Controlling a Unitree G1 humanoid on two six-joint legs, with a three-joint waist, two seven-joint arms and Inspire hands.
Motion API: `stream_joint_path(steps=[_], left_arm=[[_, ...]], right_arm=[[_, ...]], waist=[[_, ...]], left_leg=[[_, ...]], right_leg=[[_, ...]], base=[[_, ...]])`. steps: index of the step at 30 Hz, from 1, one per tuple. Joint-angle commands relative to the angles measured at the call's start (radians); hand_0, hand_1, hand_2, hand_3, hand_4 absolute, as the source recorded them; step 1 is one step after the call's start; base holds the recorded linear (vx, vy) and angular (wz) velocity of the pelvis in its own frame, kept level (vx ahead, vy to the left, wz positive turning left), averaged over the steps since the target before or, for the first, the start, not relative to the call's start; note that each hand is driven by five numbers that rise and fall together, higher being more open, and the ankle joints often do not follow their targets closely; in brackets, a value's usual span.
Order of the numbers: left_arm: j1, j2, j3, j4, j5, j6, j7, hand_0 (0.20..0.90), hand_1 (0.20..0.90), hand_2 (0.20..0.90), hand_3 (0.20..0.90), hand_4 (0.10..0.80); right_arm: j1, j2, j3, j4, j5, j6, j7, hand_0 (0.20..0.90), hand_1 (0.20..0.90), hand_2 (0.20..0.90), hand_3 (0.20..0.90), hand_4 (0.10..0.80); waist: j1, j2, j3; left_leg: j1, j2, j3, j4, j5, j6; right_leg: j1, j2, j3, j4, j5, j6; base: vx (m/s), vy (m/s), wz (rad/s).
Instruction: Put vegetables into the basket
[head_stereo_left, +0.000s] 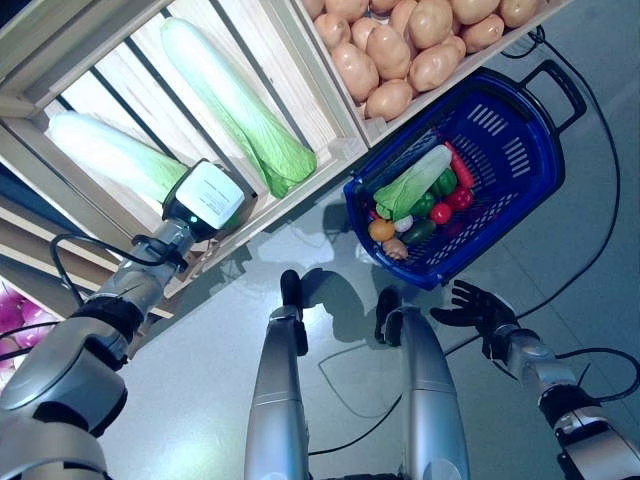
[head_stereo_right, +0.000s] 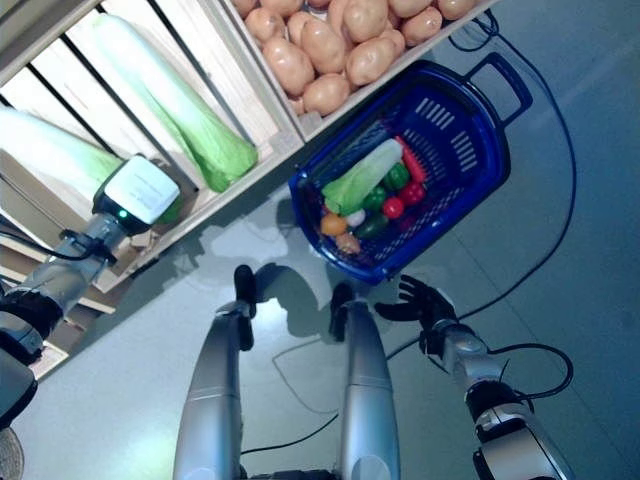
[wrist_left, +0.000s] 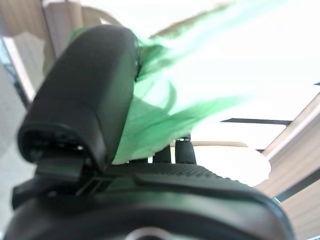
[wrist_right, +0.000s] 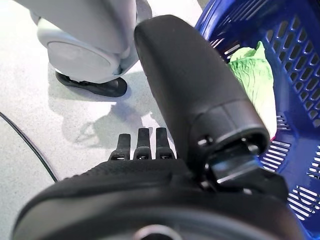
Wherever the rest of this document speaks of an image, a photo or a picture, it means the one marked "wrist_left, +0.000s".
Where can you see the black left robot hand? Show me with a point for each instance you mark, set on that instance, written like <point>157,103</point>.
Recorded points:
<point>75,100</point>

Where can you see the green white napa cabbage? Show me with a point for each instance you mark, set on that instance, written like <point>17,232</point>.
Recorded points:
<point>150,130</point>

